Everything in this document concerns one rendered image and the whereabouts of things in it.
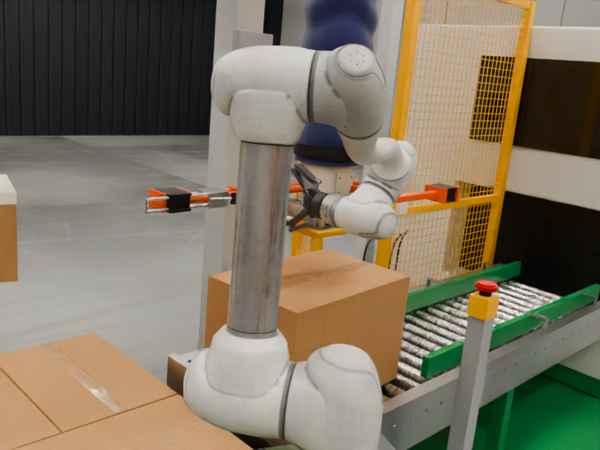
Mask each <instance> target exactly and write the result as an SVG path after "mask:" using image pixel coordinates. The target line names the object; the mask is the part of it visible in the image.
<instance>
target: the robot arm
mask: <svg viewBox="0 0 600 450"><path fill-rule="evenodd" d="M211 93H212V99H213V101H214V103H215V105H216V106H217V108H218V109H219V110H220V111H221V112H222V113H223V114H225V115H228V116H230V118H231V121H232V125H233V129H234V132H235V135H236V137H237V139H239V140H241V146H240V150H239V162H238V175H237V197H236V209H235V228H234V239H233V251H232V263H231V274H230V287H229V309H228V321H227V324H225V325H224V326H223V327H222V328H221V329H219V330H218V331H217V333H216V334H215V335H214V336H213V338H212V343H211V346H210V348H205V349H203V350H202V351H200V352H199V353H198V354H196V355H195V357H194V358H193V359H192V361H191V363H190V364H189V366H188V367H187V371H186V374H185V378H184V384H183V394H184V399H185V402H186V404H187V406H188V407H189V409H190V411H191V412H192V413H193V414H195V415H196V416H197V417H199V418H200V419H202V420H204V421H206V422H208V423H210V424H212V425H213V426H215V427H218V428H220V429H225V430H228V431H232V432H236V433H239V434H244V435H248V436H254V437H259V438H277V439H284V440H286V441H288V442H289V443H291V444H293V445H295V446H297V447H299V448H300V449H287V450H377V449H378V445H379V437H380V431H381V423H382V410H383V400H382V392H381V385H380V381H379V374H378V372H377V369H376V367H375V365H374V363H373V361H372V360H371V358H370V357H369V356H368V355H367V354H366V353H365V352H364V351H363V350H362V349H360V348H358V347H355V346H350V345H345V344H334V345H330V346H324V347H321V348H320V349H318V350H316V351H315V352H313V353H312V354H311V355H310V356H309V357H308V361H303V362H293V361H289V353H288V342H287V341H286V339H285V338H284V336H283V335H282V334H281V332H280V331H279V330H278V329H277V325H278V314H279V295H280V285H281V275H282V265H283V255H284V245H285V235H286V225H287V226H289V229H288V231H289V232H293V231H298V230H300V229H305V228H308V227H309V228H312V227H317V226H318V223H317V222H316V218H318V219H321V220H323V221H324V222H325V223H326V224H329V225H332V226H335V227H337V228H340V229H342V230H344V231H345V232H347V233H349V234H351V235H354V236H357V237H359V238H367V239H374V240H381V239H386V238H389V237H390V236H391V235H392V234H393V233H394V232H395V230H396V226H397V216H396V212H395V211H394V210H393V208H392V206H393V204H394V203H395V201H396V200H397V198H398V197H399V196H400V195H402V193H403V192H404V190H405V189H406V187H407V185H408V184H409V182H410V180H411V179H412V177H413V174H414V173H415V171H416V168H417V164H418V154H417V151H416V150H415V148H414V147H413V146H412V145H411V144H409V143H408V142H405V141H395V140H394V139H393V138H389V137H380V138H379V133H380V131H381V129H382V127H383V124H384V120H385V115H386V112H387V108H388V87H387V82H386V78H385V74H384V71H383V69H382V66H381V64H380V63H379V60H378V58H377V57H376V55H375V54H374V53H373V52H372V51H371V50H370V49H369V48H368V47H366V46H362V45H358V44H349V45H345V46H341V47H339V48H337V49H335V50H333V51H316V50H309V49H305V48H302V47H295V46H249V47H245V48H241V49H238V50H236V51H233V52H230V53H228V54H226V55H224V56H223V57H222V58H220V59H219V60H218V62H217V63H216V64H215V66H214V68H213V71H212V79H211ZM306 122H315V123H320V124H326V125H330V126H334V127H336V129H337V132H338V134H339V136H340V137H341V140H342V142H343V145H344V147H345V150H346V152H347V154H348V156H349V157H350V159H351V160H352V161H354V162H355V163H357V164H360V165H369V167H368V169H367V171H366V176H365V178H364V180H363V182H362V184H361V186H359V187H358V188H357V189H356V190H355V191H354V192H353V193H352V194H351V195H350V196H346V195H341V194H338V193H330V194H328V193H325V192H321V191H320V190H319V185H320V184H321V179H317V178H316V177H315V176H314V175H313V174H312V173H311V172H310V171H309V170H308V169H307V168H306V167H305V166H304V165H303V164H302V163H295V164H294V167H295V168H291V165H292V155H293V145H296V143H297V142H298V140H299V139H300V137H301V136H302V132H303V130H304V126H305V123H306ZM290 176H295V178H296V180H297V182H298V183H299V185H300V186H301V188H302V191H303V193H304V203H303V207H304V209H303V210H302V211H301V212H300V213H299V214H298V215H297V216H295V217H294V218H293V217H289V216H287V215H288V196H289V186H290ZM307 180H308V181H309V182H310V183H311V185H313V187H311V186H310V184H309V183H308V181H307ZM308 191H309V192H308ZM307 215H309V217H310V218H311V219H310V220H309V221H308V222H306V223H303V224H300V225H297V226H296V224H297V223H298V222H299V221H301V220H302V219H303V218H305V217H306V216H307Z"/></svg>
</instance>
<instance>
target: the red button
mask: <svg viewBox="0 0 600 450"><path fill-rule="evenodd" d="M475 287H476V288H477V289H478V290H479V295H480V296H485V297H491V296H492V293H494V292H496V291H497V290H498V285H497V284H496V283H495V282H494V281H491V280H486V279H479V280H478V281H476V282H475Z"/></svg>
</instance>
